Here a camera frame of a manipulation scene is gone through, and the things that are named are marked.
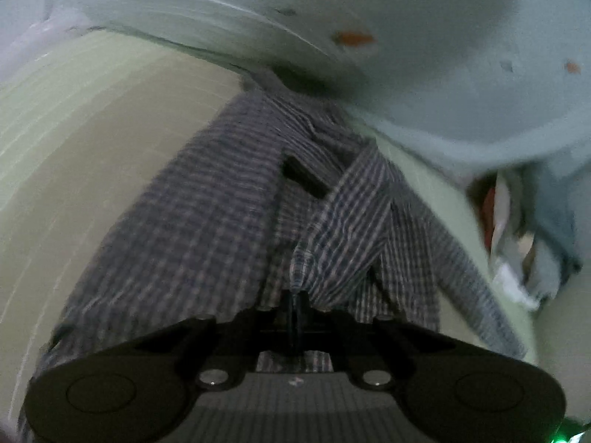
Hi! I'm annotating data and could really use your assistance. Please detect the blue plaid shirt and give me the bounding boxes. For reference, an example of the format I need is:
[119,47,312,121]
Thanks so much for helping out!
[35,73,526,374]

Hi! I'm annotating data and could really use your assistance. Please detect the light teal fabric storage bag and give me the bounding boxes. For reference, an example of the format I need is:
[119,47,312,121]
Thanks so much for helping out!
[49,0,590,270]

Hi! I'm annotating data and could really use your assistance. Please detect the white folded garment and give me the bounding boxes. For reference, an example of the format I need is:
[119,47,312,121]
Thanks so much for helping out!
[489,172,540,312]

